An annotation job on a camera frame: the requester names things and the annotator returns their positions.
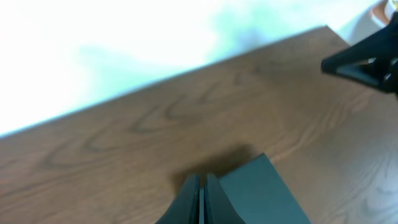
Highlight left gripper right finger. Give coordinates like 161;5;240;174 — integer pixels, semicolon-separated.
203;174;246;224

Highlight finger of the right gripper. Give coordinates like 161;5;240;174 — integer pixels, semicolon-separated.
321;12;397;93

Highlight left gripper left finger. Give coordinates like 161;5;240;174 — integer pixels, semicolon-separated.
155;175;200;224

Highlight black cardboard gift box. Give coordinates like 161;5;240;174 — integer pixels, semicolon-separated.
198;152;312;224

